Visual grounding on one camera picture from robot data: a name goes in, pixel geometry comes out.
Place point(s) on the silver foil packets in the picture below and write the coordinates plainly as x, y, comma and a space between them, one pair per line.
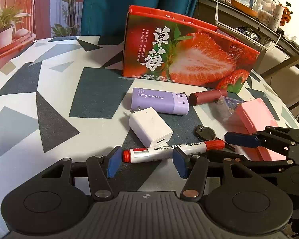
246, 32

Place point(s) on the orange tray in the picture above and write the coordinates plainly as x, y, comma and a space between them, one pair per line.
244, 8

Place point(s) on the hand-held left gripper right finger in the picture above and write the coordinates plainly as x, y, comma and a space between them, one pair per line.
180, 163

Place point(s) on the wall poster with plants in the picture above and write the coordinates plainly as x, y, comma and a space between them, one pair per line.
47, 5

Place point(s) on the white cup with orange flowers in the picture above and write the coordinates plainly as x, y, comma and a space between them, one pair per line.
279, 13

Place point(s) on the geometric patterned tablecloth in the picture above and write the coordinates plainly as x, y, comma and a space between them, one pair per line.
52, 84

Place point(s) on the teal curtain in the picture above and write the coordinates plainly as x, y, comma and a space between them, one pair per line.
114, 5

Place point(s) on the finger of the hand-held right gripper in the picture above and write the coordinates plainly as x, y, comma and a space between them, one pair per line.
239, 139
264, 165

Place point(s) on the white wall charger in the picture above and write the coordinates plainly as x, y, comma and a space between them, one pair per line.
149, 125

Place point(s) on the dark side desk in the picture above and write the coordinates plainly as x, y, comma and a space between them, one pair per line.
286, 39

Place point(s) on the pink plastic case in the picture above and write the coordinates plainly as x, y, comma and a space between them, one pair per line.
254, 114

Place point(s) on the red whiteboard marker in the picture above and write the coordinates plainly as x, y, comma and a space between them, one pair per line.
169, 150

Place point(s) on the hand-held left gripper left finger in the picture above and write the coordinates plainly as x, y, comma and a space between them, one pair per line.
113, 161

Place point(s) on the cotton swab container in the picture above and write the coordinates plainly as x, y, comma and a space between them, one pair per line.
265, 17

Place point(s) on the clear plastic packet blue print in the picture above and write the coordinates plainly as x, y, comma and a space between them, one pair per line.
228, 104

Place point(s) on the purple power bank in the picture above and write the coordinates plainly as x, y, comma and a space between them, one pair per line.
154, 100

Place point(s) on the dark red cylindrical tube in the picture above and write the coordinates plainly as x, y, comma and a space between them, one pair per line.
206, 97

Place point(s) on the red strawberry print cardboard box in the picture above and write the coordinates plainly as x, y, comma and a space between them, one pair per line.
189, 62

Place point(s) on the clear glass jar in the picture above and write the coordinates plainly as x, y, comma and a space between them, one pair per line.
264, 1

